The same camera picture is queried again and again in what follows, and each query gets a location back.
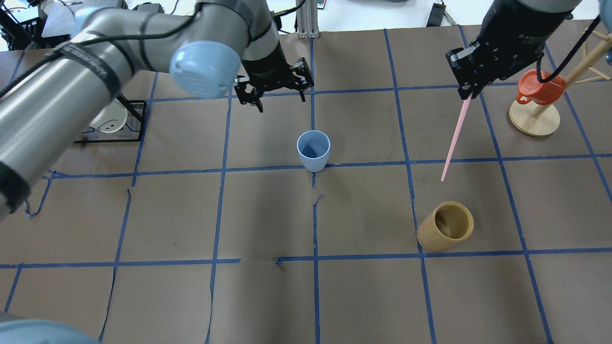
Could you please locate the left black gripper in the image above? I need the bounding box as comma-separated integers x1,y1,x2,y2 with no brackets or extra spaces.
234,48,314,113

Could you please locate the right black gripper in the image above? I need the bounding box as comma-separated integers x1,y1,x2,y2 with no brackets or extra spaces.
446,14,545,100

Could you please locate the pink chopstick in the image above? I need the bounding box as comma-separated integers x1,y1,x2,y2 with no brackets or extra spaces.
441,94,472,182

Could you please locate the light blue plastic cup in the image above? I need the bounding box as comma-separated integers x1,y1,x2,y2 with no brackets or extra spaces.
296,130,331,173

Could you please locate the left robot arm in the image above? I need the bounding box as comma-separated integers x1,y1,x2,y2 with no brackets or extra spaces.
0,0,314,218

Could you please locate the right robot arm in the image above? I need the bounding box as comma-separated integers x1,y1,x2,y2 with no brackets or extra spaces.
446,0,579,100

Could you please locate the black power adapter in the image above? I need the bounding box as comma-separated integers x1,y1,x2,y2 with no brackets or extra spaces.
426,2,446,27

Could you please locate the orange mug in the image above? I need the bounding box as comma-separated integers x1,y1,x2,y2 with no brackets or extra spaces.
515,69,566,106

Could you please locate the black power brick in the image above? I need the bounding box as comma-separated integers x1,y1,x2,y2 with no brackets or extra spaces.
132,2,165,13

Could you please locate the bamboo cylinder holder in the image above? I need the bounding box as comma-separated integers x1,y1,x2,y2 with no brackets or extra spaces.
416,201,475,253

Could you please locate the white mug with face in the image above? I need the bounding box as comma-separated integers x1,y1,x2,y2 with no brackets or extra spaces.
89,99,128,133

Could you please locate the aluminium frame post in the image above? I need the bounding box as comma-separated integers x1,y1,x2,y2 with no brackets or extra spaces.
296,0,320,39

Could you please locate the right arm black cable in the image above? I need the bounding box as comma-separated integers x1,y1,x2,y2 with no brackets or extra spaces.
535,14,602,84

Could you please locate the black wire mug rack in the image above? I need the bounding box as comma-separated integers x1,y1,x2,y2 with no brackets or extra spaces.
74,93,147,144

